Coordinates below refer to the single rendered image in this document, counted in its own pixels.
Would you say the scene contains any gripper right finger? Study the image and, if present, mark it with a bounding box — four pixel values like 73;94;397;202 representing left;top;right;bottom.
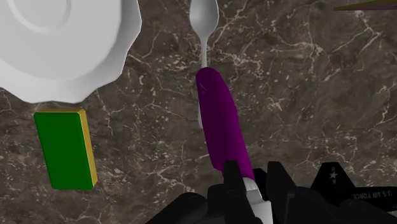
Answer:
252;161;397;224

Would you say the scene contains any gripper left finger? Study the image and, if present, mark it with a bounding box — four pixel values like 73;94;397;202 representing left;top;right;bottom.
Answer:
145;160;263;224

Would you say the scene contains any purple handled silver spoon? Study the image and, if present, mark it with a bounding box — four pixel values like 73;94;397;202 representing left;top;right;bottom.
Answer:
189;0;274;224

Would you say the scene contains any black toy jet plane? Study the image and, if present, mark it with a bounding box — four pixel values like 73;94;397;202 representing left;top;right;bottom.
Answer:
310;161;397;213

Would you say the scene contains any green and yellow sponge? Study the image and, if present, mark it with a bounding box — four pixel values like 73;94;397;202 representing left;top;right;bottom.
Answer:
33;108;99;191

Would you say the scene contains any olive and purple flat slab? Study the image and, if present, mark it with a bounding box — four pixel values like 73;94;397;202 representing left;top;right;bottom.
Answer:
333;0;397;12

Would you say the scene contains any white scalloped plate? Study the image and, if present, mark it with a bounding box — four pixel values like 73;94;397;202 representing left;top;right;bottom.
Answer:
0;0;143;104

